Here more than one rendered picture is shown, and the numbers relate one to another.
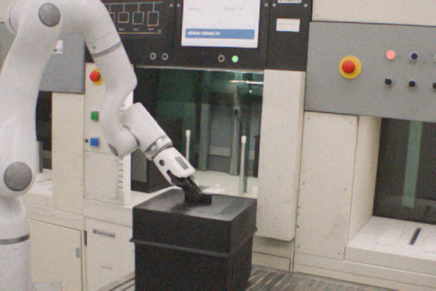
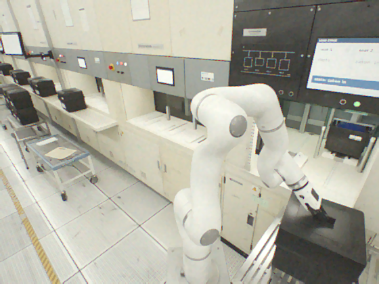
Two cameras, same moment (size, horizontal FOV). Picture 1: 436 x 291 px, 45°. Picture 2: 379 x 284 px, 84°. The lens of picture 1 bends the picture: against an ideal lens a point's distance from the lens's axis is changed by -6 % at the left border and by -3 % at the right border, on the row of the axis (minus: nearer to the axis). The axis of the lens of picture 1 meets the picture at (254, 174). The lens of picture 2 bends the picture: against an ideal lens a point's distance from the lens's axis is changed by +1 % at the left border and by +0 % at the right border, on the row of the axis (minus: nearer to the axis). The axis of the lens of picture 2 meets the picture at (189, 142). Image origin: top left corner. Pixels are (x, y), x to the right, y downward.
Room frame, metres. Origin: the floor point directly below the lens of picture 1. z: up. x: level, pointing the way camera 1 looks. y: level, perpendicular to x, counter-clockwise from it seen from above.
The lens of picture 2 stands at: (0.76, 0.45, 1.73)
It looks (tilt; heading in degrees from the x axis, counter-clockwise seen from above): 28 degrees down; 21
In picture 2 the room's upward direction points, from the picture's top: 2 degrees counter-clockwise
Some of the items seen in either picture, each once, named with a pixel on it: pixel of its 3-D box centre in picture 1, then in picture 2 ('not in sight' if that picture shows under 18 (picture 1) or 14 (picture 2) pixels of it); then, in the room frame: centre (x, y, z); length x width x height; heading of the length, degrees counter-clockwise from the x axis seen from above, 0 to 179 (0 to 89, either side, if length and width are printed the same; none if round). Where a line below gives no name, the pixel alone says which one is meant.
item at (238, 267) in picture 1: (195, 257); (313, 245); (1.53, 0.16, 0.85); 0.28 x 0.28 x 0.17; 76
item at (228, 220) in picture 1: (197, 214); (320, 225); (1.53, 0.16, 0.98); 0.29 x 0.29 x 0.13; 76
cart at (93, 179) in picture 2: not in sight; (63, 161); (2.37, 2.85, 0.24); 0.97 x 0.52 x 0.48; 70
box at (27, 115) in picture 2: not in sight; (26, 113); (2.90, 4.12, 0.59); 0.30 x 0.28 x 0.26; 67
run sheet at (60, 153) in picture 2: not in sight; (60, 152); (2.27, 2.70, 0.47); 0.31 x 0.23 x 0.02; 89
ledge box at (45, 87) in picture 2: not in sight; (44, 87); (3.31, 4.05, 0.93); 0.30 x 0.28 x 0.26; 70
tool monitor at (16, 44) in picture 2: not in sight; (29, 46); (2.90, 3.49, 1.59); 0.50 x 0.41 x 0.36; 157
